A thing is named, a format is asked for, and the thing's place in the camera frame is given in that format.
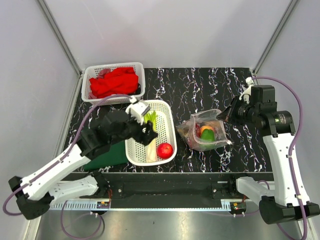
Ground large white perforated basket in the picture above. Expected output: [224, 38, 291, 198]
[125, 99, 177, 167]

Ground purple fake grapes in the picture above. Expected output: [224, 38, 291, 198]
[195, 123, 201, 138]

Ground white cable duct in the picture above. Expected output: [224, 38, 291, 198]
[50, 200, 232, 212]

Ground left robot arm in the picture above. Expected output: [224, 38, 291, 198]
[8, 110, 158, 220]

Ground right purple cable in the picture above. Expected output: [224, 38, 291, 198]
[251, 76, 310, 240]

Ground red fake apple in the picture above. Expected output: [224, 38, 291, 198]
[156, 143, 174, 159]

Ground beige fake garlic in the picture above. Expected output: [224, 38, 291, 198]
[144, 111, 157, 163]

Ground orange fake fruit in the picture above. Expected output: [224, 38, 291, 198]
[200, 125, 214, 134]

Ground green fake pepper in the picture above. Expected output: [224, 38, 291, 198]
[200, 130, 216, 142]

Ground left aluminium frame post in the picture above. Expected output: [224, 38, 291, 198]
[35, 0, 82, 77]

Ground clear zip top bag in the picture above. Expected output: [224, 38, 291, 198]
[176, 109, 232, 152]

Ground small white basket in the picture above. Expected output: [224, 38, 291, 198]
[81, 62, 146, 105]

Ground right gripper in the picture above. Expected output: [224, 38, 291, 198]
[216, 95, 259, 126]

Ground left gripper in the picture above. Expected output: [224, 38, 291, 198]
[111, 111, 159, 146]

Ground aluminium frame post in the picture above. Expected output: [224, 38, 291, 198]
[35, 0, 82, 77]
[251, 0, 300, 76]

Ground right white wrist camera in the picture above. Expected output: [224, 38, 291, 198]
[239, 77, 255, 104]

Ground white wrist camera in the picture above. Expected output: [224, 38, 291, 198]
[239, 77, 255, 104]
[125, 96, 151, 125]

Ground green cloth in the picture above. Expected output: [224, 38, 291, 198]
[83, 141, 129, 172]

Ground red cloth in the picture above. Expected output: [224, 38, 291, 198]
[89, 67, 139, 99]

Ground grey pink cloth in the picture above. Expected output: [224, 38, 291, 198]
[96, 68, 111, 79]

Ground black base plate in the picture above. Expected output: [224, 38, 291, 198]
[79, 172, 266, 210]

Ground right aluminium frame post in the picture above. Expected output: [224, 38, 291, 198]
[251, 0, 300, 76]

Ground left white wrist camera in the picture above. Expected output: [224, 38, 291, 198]
[125, 96, 151, 125]

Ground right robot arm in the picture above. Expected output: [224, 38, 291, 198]
[217, 85, 320, 224]

